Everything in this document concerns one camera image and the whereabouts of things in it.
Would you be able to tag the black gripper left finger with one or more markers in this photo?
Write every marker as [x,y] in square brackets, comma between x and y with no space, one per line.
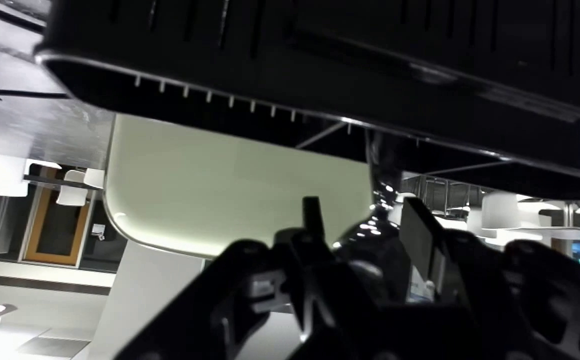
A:
[250,312]

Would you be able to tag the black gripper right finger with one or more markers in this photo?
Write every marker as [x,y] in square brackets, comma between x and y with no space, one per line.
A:
[517,307]

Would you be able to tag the black utensil holder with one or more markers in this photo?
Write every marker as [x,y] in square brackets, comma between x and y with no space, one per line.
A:
[303,53]

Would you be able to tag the cream chrome toaster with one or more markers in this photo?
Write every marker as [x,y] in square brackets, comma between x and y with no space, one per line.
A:
[223,187]

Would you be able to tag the wooden framed door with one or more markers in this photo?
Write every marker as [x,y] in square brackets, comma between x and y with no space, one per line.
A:
[30,227]

